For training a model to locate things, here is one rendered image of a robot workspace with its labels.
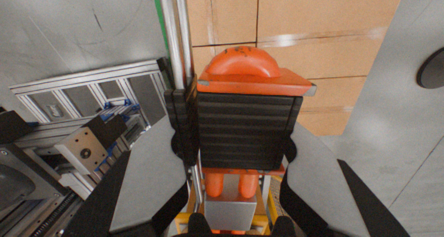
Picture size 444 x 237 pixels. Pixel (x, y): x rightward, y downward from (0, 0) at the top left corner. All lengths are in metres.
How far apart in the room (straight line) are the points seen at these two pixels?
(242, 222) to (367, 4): 0.95
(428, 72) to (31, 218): 2.69
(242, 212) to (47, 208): 0.82
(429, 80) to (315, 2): 1.62
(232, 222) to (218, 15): 0.73
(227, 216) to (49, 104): 1.84
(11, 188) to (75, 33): 1.29
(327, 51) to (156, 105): 1.23
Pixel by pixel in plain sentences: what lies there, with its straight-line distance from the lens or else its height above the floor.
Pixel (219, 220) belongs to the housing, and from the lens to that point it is 0.23.
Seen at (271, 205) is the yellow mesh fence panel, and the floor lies 0.54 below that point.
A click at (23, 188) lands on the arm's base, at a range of 0.74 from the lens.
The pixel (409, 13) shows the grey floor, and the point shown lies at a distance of 1.91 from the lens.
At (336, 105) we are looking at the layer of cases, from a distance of 1.08.
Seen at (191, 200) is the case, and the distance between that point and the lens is 0.92.
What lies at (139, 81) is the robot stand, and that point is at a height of 0.21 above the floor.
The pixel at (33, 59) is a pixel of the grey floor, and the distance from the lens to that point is 2.13.
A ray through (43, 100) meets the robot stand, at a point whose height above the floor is 0.21.
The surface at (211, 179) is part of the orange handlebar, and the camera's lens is 0.17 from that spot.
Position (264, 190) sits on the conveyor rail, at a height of 0.59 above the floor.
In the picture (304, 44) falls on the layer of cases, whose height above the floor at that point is 0.54.
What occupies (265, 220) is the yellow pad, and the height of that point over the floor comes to 1.09.
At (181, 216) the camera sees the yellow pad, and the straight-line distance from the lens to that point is 0.56.
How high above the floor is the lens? 1.31
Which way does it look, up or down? 60 degrees down
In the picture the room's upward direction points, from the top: 179 degrees counter-clockwise
